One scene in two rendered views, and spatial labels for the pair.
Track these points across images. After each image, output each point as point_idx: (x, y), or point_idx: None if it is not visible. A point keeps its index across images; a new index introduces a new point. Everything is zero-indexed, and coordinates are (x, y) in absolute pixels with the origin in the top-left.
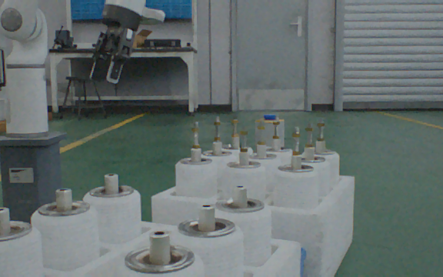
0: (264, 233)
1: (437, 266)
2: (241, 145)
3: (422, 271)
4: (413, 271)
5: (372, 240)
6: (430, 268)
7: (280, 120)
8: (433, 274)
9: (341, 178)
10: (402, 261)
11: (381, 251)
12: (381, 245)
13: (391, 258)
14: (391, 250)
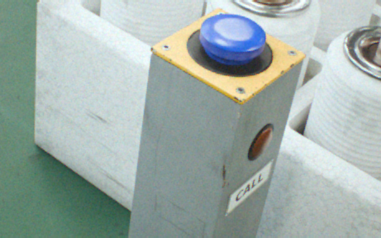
0: None
1: None
2: (367, 59)
3: (23, 18)
4: (35, 24)
5: None
6: None
7: (187, 29)
8: (13, 10)
9: (80, 4)
10: (21, 49)
11: (17, 88)
12: None
13: (30, 62)
14: None
